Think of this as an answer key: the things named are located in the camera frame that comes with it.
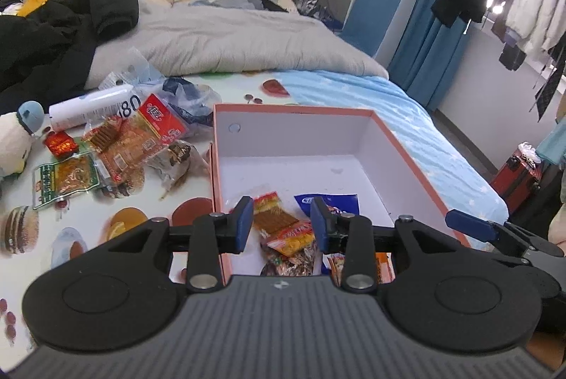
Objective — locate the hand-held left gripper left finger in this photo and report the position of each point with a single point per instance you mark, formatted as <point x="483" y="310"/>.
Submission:
<point x="244" y="224"/>

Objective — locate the red label clear crisp packet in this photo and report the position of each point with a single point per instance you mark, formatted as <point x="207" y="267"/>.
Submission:
<point x="141" y="140"/>

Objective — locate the grey duvet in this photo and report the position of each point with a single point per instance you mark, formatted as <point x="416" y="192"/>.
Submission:
<point x="230" y="43"/>

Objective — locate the green edged spicy strip packet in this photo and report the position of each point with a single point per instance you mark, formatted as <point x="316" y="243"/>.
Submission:
<point x="66" y="180"/>

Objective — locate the clear plastic bag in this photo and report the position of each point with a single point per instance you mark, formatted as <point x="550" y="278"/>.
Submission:
<point x="132" y="69"/>

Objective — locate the blue curtain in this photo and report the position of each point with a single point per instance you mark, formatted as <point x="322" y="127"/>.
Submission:
<point x="429" y="52"/>

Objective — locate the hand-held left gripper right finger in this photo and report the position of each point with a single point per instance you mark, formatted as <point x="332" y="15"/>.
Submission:
<point x="319" y="224"/>

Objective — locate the small shiny red wrapper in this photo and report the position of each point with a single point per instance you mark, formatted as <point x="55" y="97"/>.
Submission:
<point x="62" y="144"/>

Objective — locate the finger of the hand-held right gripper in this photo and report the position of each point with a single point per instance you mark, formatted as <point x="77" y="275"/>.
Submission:
<point x="468" y="224"/>

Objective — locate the orange cardboard box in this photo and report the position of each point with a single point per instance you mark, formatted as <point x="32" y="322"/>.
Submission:
<point x="300" y="140"/>

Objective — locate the heap of dark clothes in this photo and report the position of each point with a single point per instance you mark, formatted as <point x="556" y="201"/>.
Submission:
<point x="9" y="1"/>

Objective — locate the black down jacket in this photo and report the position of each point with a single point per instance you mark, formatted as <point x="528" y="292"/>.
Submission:
<point x="53" y="38"/>

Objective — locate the yellow cloth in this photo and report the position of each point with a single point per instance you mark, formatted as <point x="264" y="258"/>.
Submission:
<point x="37" y="1"/>

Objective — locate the dark blue snack packet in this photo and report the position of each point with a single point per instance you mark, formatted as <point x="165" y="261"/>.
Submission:
<point x="340" y="204"/>

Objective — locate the red yellow snack packet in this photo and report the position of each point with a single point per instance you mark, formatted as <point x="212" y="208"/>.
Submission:
<point x="292" y="237"/>

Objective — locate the white plush duck toy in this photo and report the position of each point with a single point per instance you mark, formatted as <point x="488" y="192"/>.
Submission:
<point x="15" y="140"/>

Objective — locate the blue chair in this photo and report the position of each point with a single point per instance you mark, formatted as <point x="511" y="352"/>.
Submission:
<point x="371" y="16"/>

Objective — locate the fruit print tablecloth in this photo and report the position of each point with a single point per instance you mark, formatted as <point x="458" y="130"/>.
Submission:
<point x="132" y="202"/>

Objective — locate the white cylindrical tube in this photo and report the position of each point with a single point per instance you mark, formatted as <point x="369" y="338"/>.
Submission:
<point x="88" y="105"/>

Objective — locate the red suitcase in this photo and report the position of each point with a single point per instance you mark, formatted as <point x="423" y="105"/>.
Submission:
<point x="515" y="180"/>

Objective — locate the blue print plastic bag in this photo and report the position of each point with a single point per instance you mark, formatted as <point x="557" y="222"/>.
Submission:
<point x="185" y="96"/>

